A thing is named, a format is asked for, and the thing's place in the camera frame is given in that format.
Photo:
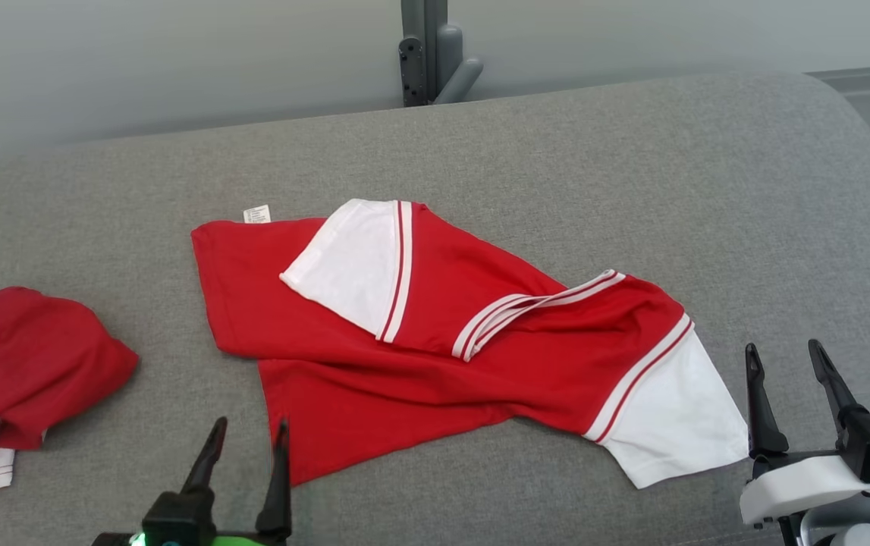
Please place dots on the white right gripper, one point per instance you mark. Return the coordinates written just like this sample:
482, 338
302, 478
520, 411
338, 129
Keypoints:
806, 485

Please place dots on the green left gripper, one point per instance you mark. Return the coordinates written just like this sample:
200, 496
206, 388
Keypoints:
237, 541

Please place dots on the red white baseball shirt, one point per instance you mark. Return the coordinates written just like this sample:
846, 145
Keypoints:
25, 349
404, 379

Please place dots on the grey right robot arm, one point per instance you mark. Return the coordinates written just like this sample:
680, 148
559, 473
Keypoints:
852, 527

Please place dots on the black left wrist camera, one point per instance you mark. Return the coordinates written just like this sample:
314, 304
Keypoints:
177, 519

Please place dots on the dark grey partition post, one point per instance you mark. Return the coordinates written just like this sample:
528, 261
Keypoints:
423, 61

